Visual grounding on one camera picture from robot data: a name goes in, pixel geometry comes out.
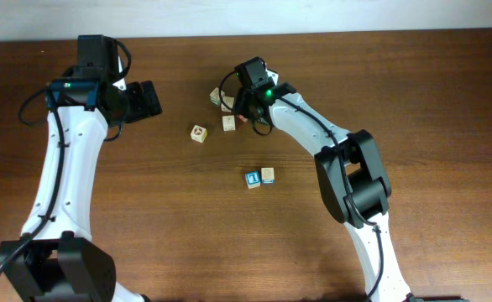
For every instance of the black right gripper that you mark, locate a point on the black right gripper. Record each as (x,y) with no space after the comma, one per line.
(246,107)

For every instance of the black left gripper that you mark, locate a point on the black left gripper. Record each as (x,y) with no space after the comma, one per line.
(141,108)

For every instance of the wooden block red face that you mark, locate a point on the wooden block red face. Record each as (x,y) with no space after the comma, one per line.
(242,118)

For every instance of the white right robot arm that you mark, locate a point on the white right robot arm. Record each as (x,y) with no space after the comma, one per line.
(353,181)

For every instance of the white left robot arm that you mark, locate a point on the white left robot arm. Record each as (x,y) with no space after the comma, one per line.
(54,258)

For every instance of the wooden block letter L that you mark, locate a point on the wooden block letter L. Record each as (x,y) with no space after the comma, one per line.
(227,104)

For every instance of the wooden block green N F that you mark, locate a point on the wooden block green N F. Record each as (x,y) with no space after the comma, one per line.
(228,123)

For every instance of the wooden block green V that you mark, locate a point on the wooden block green V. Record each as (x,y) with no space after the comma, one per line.
(216,96)

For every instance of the wooden block soccer ball A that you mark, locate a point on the wooden block soccer ball A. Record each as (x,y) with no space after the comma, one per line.
(198,133)

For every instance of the wooden block blue side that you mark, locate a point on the wooden block blue side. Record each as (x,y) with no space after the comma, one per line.
(268,175)

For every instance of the wooden block blue one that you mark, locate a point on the wooden block blue one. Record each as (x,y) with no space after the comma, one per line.
(253,179)

